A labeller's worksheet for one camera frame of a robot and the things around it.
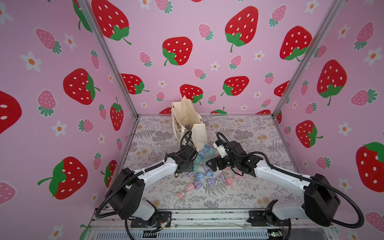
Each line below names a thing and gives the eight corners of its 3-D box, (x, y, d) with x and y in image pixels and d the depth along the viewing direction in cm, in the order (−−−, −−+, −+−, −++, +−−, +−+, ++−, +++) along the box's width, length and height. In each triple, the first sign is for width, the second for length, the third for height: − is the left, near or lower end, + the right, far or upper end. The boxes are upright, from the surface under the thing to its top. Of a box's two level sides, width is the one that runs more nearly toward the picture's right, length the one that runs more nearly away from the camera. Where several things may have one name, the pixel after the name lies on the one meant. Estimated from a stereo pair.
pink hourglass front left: (180, 200, 82) (180, 198, 79) (177, 195, 84) (176, 193, 81) (195, 188, 86) (195, 186, 83) (192, 184, 88) (191, 182, 85)
